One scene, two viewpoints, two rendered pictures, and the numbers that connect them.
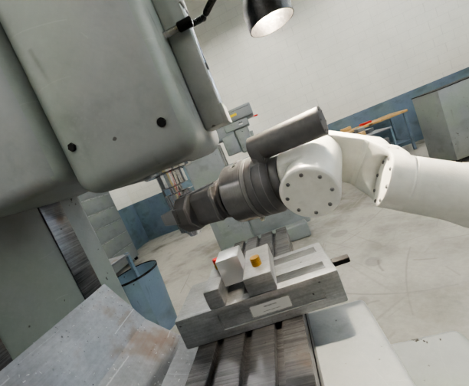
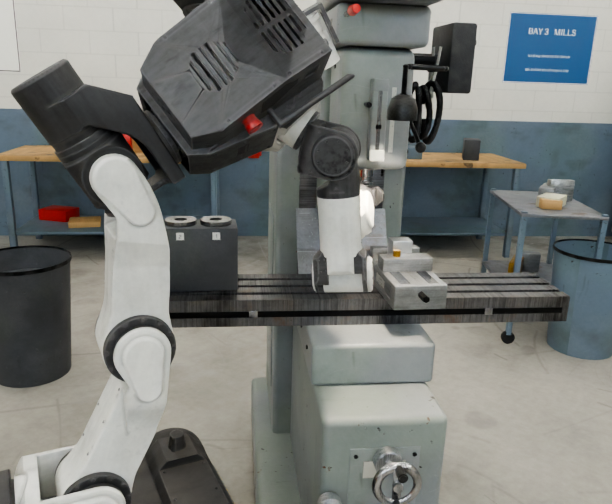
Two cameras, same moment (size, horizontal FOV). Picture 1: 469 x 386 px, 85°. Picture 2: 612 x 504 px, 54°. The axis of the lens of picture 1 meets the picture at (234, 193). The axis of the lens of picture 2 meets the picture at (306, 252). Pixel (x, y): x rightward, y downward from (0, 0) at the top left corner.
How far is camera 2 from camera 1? 1.53 m
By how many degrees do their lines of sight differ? 71
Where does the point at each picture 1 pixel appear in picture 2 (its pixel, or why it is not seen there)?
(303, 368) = (341, 297)
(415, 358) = (412, 393)
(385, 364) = (367, 340)
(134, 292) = (567, 271)
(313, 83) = not seen: outside the picture
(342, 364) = (369, 330)
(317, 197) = not seen: hidden behind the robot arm
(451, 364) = (407, 403)
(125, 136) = not seen: hidden behind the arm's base
